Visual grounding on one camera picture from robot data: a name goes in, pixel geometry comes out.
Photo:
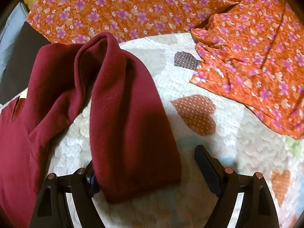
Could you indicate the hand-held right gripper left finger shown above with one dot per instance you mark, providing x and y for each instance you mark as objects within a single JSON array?
[{"x": 82, "y": 182}]

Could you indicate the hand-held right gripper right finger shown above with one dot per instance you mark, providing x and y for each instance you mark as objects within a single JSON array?
[{"x": 209, "y": 171}]

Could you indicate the maroon knit sweater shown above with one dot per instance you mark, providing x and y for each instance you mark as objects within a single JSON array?
[{"x": 118, "y": 123}]

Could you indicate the heart printed blanket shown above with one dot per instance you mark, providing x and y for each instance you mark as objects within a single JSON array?
[{"x": 237, "y": 147}]

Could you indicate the dark grey mat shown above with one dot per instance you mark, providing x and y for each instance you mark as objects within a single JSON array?
[{"x": 21, "y": 54}]

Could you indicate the grey cushion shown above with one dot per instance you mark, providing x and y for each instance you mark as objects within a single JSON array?
[{"x": 11, "y": 28}]

